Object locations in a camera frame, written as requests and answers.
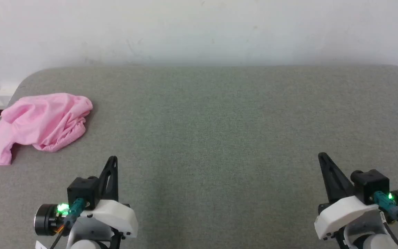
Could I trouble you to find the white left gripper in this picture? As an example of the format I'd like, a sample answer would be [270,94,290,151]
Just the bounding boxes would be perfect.
[35,156,139,243]

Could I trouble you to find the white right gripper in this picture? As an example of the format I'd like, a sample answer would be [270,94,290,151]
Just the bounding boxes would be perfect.
[315,152,398,241]

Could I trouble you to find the pink garment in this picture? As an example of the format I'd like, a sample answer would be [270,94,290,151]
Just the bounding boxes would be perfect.
[0,93,93,166]

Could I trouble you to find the grey fabric sofa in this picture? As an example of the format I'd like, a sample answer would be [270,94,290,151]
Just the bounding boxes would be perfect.
[0,65,398,249]

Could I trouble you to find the teal plug left gripper cable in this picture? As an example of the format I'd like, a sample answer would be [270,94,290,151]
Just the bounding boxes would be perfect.
[49,198,86,249]

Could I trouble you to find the teal plug gripper cable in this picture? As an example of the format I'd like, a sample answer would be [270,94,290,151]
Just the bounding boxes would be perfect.
[49,198,86,249]
[373,191,398,242]

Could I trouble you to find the teal plug right gripper cable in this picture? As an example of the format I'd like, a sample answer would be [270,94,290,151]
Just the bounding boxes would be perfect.
[373,191,398,242]

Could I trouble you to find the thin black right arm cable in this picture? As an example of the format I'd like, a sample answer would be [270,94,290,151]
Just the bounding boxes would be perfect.
[381,221,398,249]

